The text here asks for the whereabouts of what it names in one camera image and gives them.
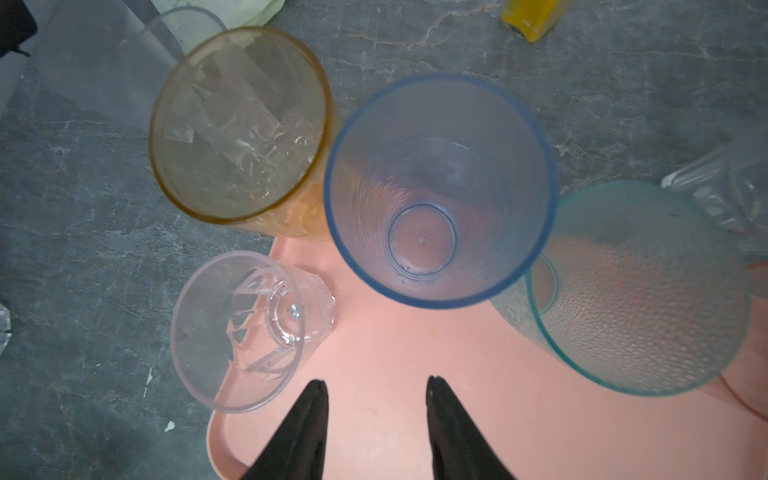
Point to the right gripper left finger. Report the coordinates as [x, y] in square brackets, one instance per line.
[297, 449]

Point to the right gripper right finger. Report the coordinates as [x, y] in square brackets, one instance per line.
[459, 450]

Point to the pink plastic tray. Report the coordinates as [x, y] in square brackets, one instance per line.
[542, 420]

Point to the clear faceted glass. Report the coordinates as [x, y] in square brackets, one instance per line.
[243, 325]

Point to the teal plastic cup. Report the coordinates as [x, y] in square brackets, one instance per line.
[638, 289]

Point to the blue plastic cup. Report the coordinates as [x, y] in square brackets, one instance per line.
[441, 191]

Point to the amber plastic cup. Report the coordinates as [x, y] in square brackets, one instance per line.
[241, 133]

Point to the pink plastic cup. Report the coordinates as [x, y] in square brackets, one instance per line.
[743, 384]

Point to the clear glass pouch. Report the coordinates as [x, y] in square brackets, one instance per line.
[730, 185]
[101, 56]

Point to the yellow spice jar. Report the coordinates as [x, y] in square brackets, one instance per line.
[532, 19]

